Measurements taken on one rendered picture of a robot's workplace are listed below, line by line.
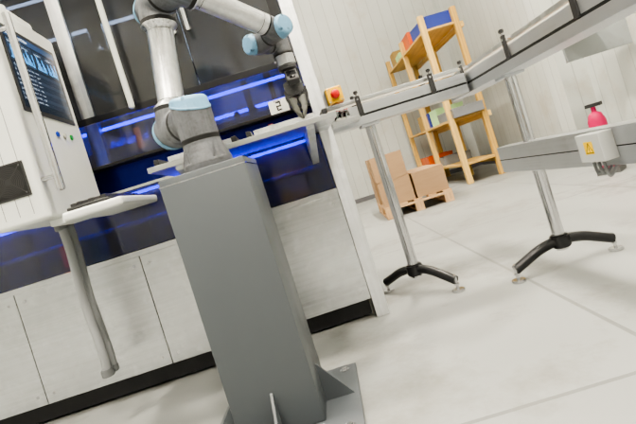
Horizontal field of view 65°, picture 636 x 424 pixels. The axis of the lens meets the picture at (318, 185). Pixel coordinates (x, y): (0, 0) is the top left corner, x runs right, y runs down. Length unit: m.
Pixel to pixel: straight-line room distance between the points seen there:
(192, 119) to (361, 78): 8.11
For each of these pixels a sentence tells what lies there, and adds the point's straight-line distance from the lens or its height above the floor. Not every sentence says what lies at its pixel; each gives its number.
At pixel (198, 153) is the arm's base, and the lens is 1.47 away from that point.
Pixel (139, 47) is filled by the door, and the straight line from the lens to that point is 2.36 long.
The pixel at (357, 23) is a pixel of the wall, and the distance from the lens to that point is 9.74.
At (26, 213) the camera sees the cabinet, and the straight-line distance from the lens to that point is 1.84.
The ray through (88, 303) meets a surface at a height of 0.47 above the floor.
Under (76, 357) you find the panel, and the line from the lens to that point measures 2.48.
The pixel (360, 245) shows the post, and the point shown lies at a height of 0.33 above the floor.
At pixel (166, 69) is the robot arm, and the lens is 1.69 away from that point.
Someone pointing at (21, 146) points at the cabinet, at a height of 1.05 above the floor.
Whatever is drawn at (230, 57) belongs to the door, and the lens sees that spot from 2.28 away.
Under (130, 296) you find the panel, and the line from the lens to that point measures 2.34.
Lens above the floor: 0.66
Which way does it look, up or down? 1 degrees down
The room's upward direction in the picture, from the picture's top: 17 degrees counter-clockwise
